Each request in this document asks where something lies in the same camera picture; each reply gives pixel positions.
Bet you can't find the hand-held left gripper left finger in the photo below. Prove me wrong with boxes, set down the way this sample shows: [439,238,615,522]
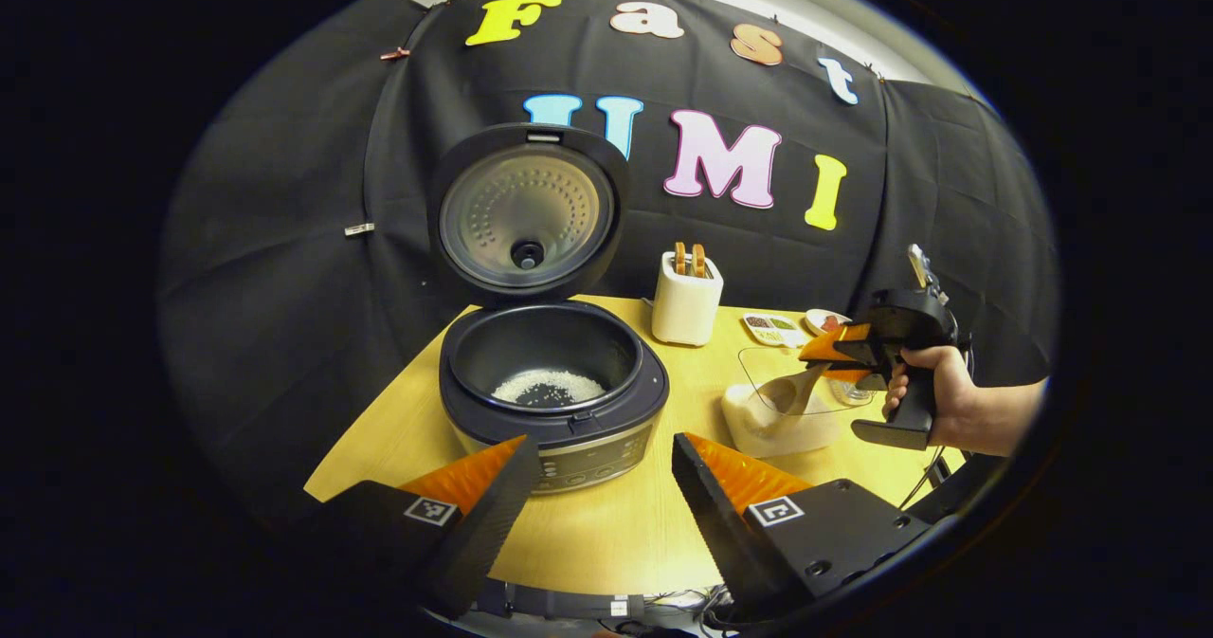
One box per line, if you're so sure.
[308,434,543,620]

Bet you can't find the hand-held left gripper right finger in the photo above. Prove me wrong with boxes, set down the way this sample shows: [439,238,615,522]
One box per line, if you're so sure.
[671,431,934,620]

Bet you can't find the wooden spoon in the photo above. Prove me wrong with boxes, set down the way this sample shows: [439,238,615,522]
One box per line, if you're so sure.
[755,361,835,416]

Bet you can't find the clear rice container box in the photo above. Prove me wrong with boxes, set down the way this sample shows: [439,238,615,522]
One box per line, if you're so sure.
[720,346,887,459]

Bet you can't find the white rice heap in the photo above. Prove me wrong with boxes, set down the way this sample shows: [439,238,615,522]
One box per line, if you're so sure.
[491,369,607,409]

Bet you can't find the black rice cooker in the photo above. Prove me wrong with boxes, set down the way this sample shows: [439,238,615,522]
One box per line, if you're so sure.
[426,123,670,495]

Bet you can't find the white divided grain dish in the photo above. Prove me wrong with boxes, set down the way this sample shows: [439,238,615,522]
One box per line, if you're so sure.
[741,312,808,349]

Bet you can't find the black bar with white label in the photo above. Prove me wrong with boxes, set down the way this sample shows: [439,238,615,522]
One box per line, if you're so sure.
[474,579,645,620]

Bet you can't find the white toaster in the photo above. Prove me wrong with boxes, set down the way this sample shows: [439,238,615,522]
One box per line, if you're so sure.
[651,249,724,347]

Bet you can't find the black backdrop cloth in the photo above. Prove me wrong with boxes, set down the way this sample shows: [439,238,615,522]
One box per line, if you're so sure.
[156,0,1060,525]

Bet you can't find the tangled cables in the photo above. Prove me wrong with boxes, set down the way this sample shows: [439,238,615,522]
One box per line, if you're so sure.
[654,586,750,629]

